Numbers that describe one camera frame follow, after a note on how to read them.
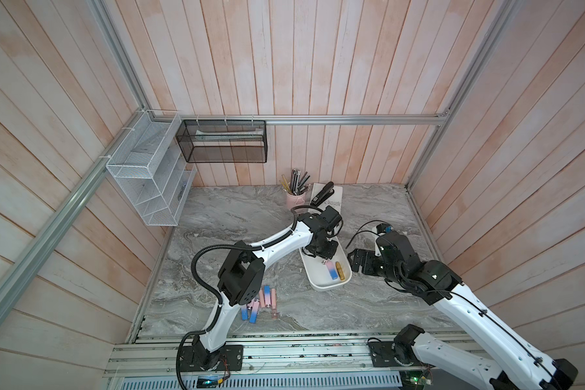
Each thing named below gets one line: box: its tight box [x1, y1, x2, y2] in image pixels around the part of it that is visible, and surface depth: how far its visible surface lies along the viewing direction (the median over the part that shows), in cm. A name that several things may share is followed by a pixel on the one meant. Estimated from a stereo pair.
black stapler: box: [310, 181, 335, 208], surface depth 114 cm
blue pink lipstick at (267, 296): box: [264, 285, 272, 308], surface depth 86 cm
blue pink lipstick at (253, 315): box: [249, 300, 260, 325], surface depth 83 cm
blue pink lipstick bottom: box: [240, 304, 248, 321], surface depth 83 cm
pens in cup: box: [278, 168, 312, 196], surface depth 109 cm
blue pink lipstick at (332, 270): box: [325, 260, 339, 280], surface depth 92 cm
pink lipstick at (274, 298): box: [271, 287, 278, 310], surface depth 87 cm
